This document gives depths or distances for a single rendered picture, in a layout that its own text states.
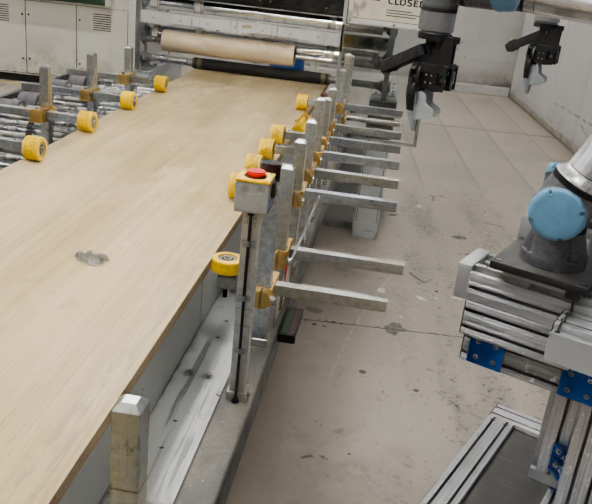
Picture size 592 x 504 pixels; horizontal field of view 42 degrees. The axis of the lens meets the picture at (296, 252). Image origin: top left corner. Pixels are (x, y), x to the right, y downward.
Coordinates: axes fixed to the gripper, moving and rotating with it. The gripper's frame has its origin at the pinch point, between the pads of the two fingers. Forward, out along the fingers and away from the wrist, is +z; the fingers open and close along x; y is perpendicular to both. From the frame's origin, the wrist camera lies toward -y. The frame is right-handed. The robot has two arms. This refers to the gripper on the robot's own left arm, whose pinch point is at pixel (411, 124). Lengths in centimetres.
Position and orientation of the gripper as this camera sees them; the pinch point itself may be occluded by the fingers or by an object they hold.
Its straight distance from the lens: 174.6
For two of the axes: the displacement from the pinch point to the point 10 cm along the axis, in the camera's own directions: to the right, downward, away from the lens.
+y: 8.4, 2.8, -4.7
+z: -1.0, 9.2, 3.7
